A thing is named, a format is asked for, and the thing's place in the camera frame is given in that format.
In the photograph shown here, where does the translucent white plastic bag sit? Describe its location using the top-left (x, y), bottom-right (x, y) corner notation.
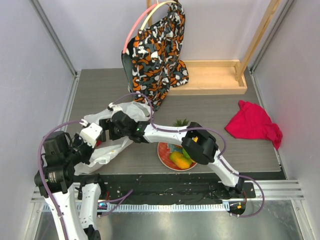
top-left (74, 101), bottom-right (151, 176)

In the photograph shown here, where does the fake pineapple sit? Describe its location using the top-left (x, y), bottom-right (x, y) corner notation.
top-left (173, 118), bottom-right (190, 127)

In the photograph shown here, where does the green bumpy fake fruit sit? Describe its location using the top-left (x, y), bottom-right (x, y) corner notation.
top-left (182, 148), bottom-right (195, 163)

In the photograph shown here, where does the green yellow fake papaya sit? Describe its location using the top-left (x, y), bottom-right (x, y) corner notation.
top-left (169, 152), bottom-right (192, 170)

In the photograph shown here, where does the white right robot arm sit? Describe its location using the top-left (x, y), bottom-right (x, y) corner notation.
top-left (98, 111), bottom-right (244, 198)

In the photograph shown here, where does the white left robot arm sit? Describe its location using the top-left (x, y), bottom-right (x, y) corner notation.
top-left (34, 131), bottom-right (107, 240)

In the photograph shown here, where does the red and teal plate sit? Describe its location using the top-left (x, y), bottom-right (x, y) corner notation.
top-left (157, 142), bottom-right (197, 172)

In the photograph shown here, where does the camouflage patterned garment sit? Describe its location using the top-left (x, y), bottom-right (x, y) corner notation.
top-left (121, 0), bottom-right (189, 111)

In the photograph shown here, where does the wooden clothes rack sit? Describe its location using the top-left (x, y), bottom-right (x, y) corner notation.
top-left (146, 0), bottom-right (282, 96)

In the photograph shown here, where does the red cloth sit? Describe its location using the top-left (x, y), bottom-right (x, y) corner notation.
top-left (224, 100), bottom-right (283, 150)

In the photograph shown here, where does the pink and cream hanger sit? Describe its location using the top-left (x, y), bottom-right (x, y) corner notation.
top-left (121, 0), bottom-right (178, 54)

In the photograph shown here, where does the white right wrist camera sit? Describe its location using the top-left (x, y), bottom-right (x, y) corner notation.
top-left (107, 102), bottom-right (123, 115)

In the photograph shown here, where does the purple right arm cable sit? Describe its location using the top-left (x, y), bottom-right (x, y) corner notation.
top-left (109, 92), bottom-right (266, 218)

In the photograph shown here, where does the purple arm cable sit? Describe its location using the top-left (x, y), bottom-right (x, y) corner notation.
top-left (37, 120), bottom-right (134, 240)
top-left (109, 92), bottom-right (266, 218)

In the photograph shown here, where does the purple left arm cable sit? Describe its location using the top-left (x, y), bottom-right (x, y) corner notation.
top-left (37, 120), bottom-right (134, 240)

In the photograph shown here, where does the white slotted cable duct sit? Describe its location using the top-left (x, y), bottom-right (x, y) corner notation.
top-left (43, 202), bottom-right (231, 212)

